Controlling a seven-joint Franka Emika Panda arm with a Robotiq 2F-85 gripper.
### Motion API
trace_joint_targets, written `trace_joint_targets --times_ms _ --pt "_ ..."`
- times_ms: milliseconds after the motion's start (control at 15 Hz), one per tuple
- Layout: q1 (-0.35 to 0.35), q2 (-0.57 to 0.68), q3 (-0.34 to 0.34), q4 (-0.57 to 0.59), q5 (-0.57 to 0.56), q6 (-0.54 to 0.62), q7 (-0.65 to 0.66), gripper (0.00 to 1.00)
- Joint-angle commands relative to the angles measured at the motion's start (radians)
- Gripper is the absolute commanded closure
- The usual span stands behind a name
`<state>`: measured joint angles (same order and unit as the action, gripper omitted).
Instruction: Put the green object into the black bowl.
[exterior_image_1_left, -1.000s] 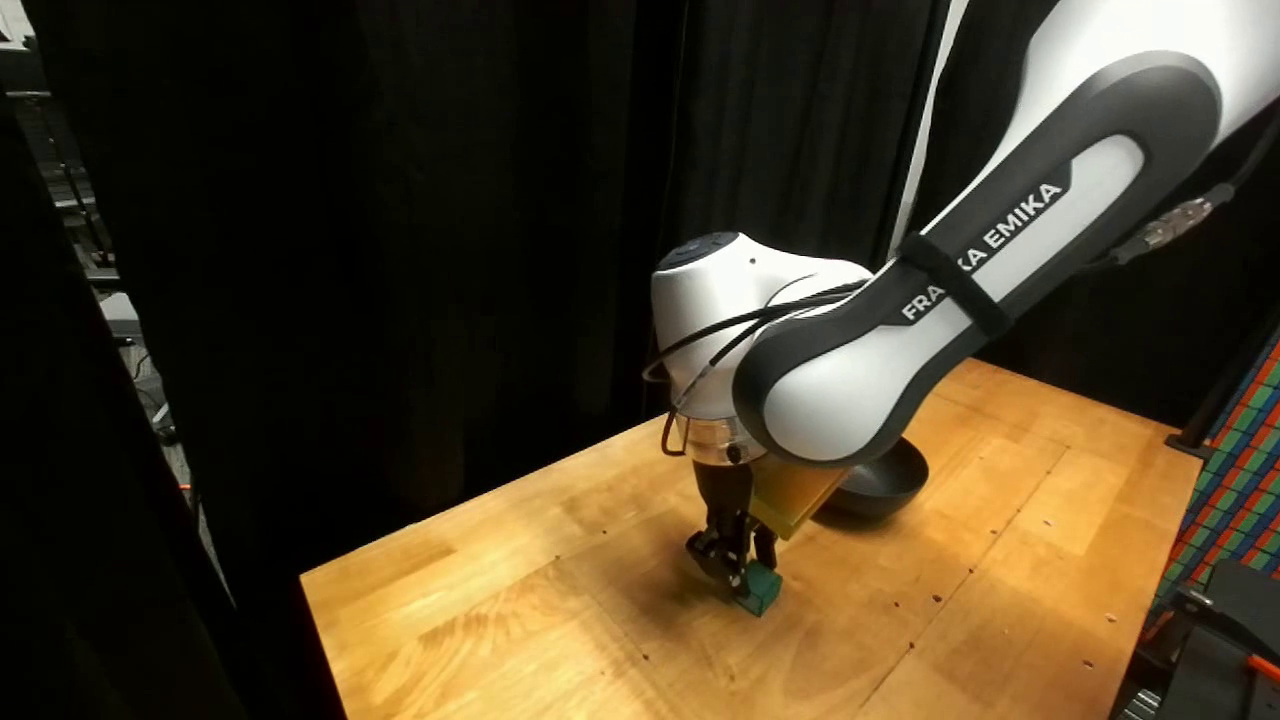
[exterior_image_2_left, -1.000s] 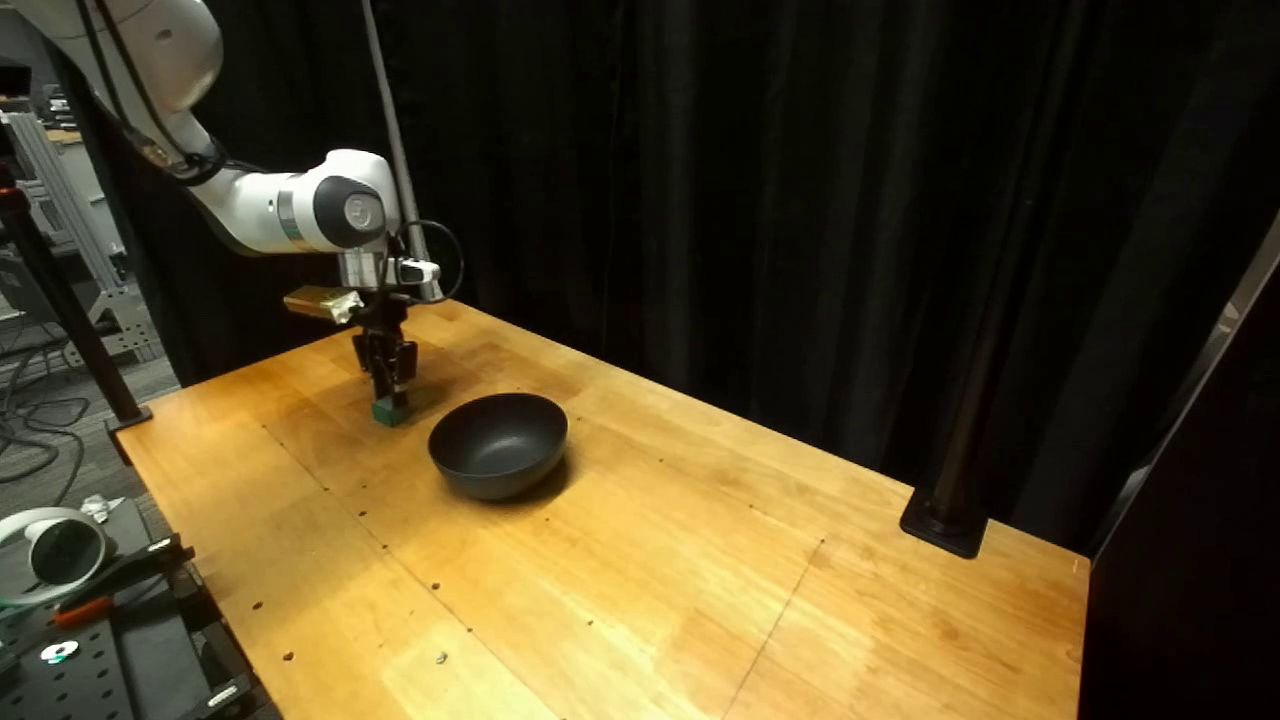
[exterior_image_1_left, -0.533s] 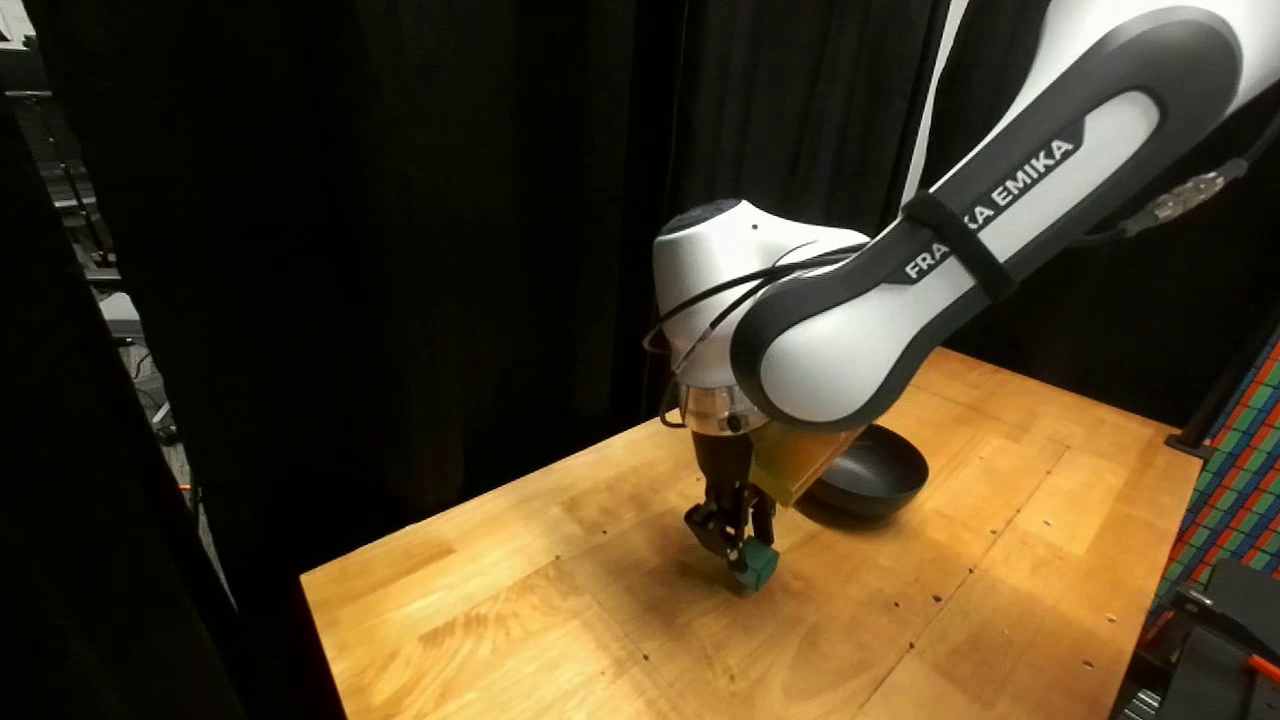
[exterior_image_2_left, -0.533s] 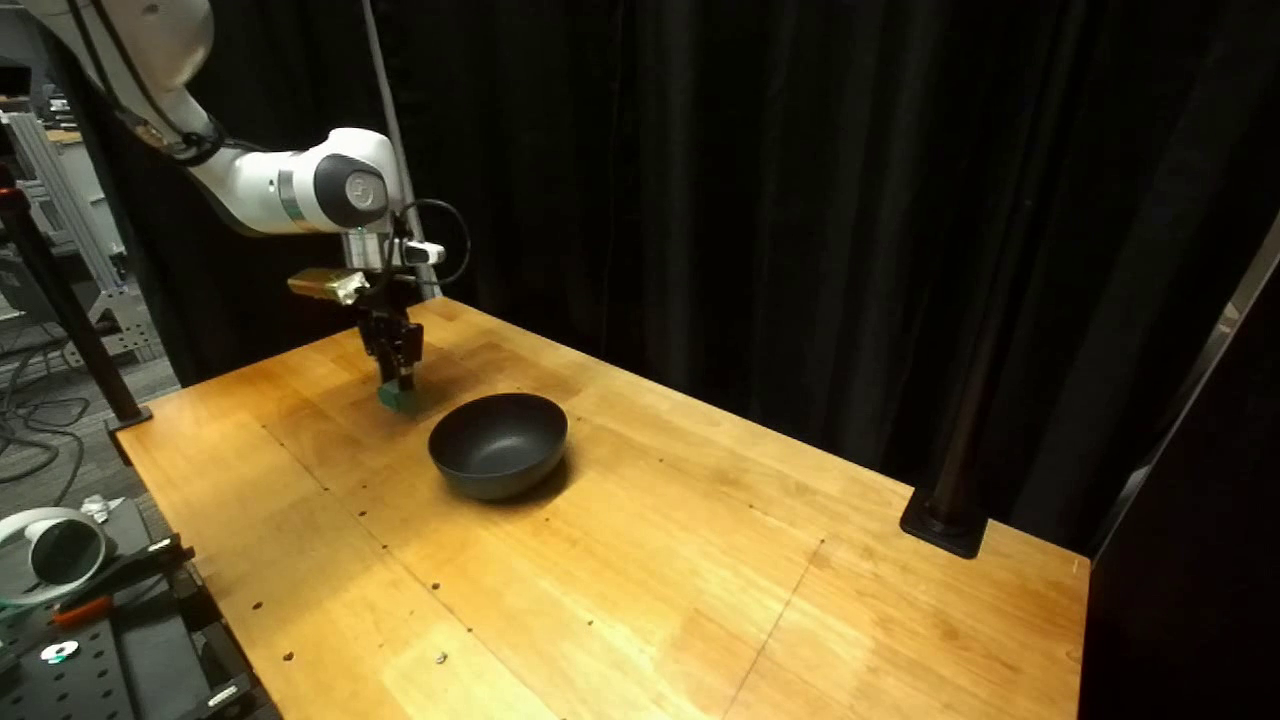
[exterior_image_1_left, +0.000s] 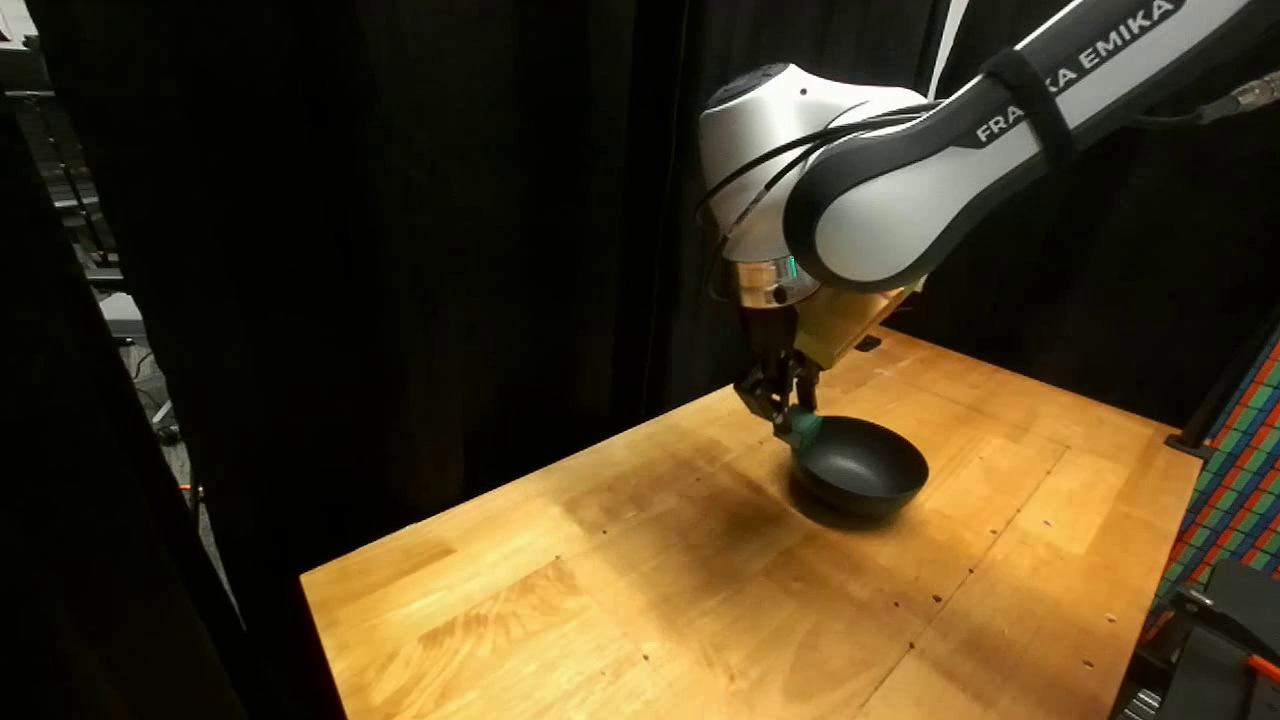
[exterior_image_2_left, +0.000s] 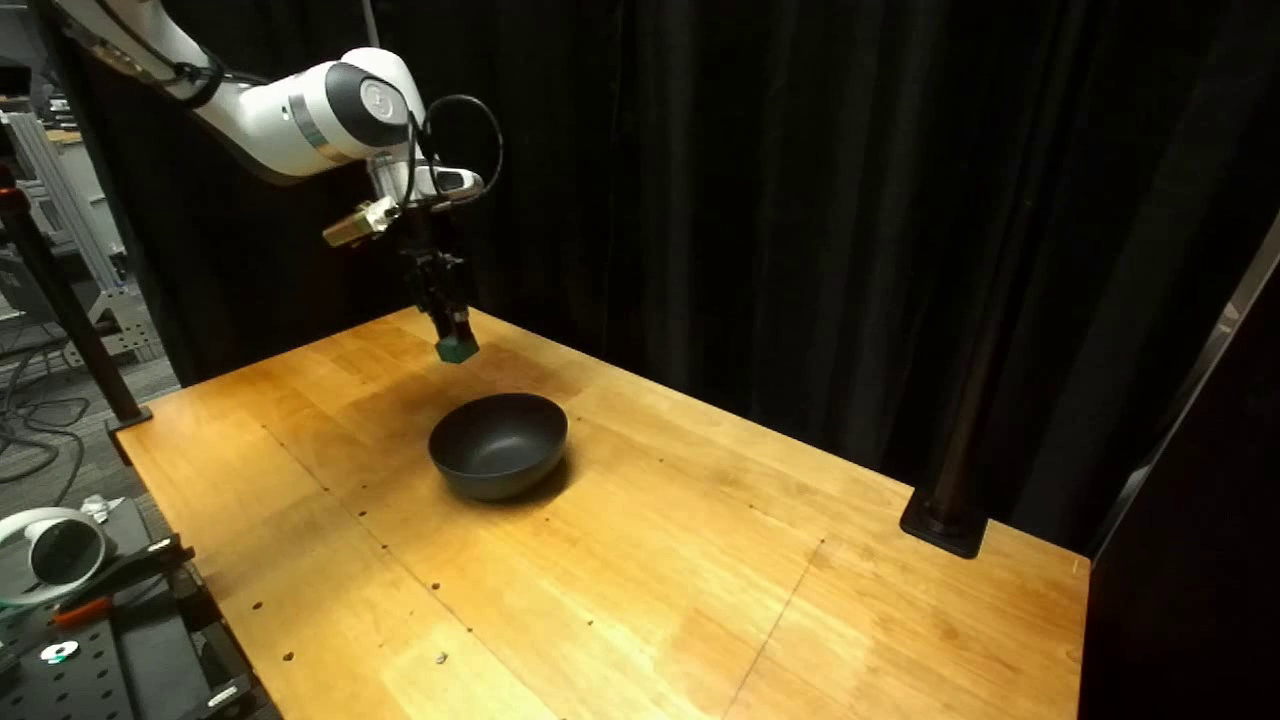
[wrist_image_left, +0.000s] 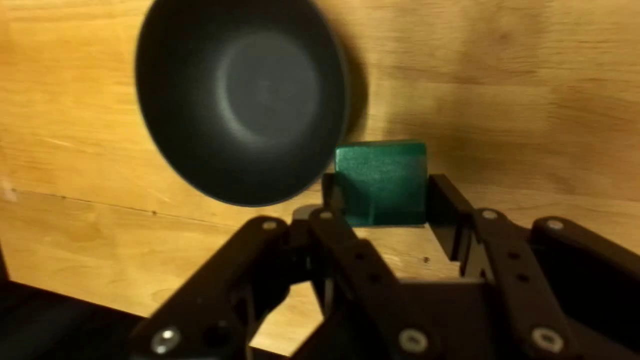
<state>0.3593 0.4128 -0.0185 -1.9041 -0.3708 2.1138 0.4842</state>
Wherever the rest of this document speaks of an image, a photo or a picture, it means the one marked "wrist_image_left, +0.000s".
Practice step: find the black bowl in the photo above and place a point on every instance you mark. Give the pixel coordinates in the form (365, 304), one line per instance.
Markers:
(247, 101)

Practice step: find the green block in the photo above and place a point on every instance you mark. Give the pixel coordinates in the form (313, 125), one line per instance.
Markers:
(382, 181)

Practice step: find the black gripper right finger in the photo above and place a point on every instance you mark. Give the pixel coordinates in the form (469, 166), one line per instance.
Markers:
(532, 286)

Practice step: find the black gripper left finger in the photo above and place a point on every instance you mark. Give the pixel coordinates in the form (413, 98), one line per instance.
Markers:
(267, 286)

